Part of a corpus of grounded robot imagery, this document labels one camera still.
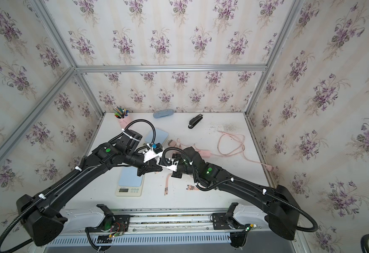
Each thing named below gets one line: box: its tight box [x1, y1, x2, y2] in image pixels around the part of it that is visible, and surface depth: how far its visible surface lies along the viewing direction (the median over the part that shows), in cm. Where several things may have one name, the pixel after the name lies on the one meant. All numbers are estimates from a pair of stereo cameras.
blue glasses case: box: [152, 109, 175, 119], surface depth 121 cm
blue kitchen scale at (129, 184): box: [115, 166, 145, 197], surface depth 84 cm
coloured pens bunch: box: [113, 105, 130, 119], surface depth 106 cm
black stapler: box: [187, 113, 204, 129], surface depth 114 cm
